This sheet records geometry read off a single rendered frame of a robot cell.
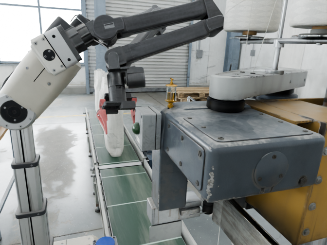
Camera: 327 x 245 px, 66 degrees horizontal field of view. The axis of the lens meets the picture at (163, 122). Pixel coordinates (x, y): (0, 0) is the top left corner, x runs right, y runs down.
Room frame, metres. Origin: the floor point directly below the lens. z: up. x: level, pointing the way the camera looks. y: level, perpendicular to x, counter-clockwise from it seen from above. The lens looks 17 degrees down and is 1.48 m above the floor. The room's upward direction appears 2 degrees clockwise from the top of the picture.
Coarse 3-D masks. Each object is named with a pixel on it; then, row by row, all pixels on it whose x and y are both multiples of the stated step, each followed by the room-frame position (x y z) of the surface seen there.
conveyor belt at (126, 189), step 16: (112, 176) 1.96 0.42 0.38; (128, 176) 1.97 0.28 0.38; (144, 176) 1.98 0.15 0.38; (112, 192) 1.71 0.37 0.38; (128, 192) 1.72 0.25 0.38; (144, 192) 1.73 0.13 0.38; (112, 208) 1.52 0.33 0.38; (128, 208) 1.53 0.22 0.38; (144, 208) 1.53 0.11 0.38; (112, 224) 1.35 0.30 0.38; (128, 224) 1.36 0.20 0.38; (144, 224) 1.37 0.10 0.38; (128, 240) 1.22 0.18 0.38; (144, 240) 1.23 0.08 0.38; (176, 240) 1.24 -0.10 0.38
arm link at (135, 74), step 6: (108, 54) 0.85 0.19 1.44; (114, 54) 0.85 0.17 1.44; (108, 60) 0.84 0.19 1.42; (114, 60) 0.84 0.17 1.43; (114, 66) 0.84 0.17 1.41; (132, 72) 0.87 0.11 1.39; (138, 72) 0.87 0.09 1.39; (144, 72) 0.87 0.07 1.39; (132, 78) 0.85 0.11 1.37; (138, 78) 0.85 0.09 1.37; (144, 78) 0.86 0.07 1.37; (132, 84) 0.85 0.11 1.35; (138, 84) 0.86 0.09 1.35; (144, 84) 0.86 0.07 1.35
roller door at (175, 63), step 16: (112, 0) 7.94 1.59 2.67; (128, 0) 8.08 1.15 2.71; (144, 0) 8.25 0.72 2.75; (160, 0) 8.41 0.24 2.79; (176, 0) 8.58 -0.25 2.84; (192, 0) 8.70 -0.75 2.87; (112, 16) 7.94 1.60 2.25; (176, 48) 8.61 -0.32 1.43; (144, 64) 8.25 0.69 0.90; (160, 64) 8.42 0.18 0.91; (176, 64) 8.61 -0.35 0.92; (160, 80) 8.44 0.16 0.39; (176, 80) 8.62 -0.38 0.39
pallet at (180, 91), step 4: (180, 88) 6.62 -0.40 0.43; (184, 88) 6.64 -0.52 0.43; (188, 88) 6.67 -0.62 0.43; (192, 88) 6.69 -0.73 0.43; (196, 88) 6.72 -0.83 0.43; (200, 88) 6.75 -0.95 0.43; (204, 88) 6.78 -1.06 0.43; (208, 88) 6.81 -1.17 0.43; (176, 92) 6.24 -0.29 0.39; (180, 92) 6.05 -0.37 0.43; (184, 92) 6.08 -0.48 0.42; (188, 92) 6.10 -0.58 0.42; (192, 92) 6.13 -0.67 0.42; (196, 92) 6.15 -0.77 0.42; (200, 92) 6.18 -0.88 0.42; (204, 92) 6.21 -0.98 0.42; (208, 92) 6.24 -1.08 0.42; (180, 96) 6.05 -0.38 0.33; (200, 96) 6.19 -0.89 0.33; (204, 96) 6.21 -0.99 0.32
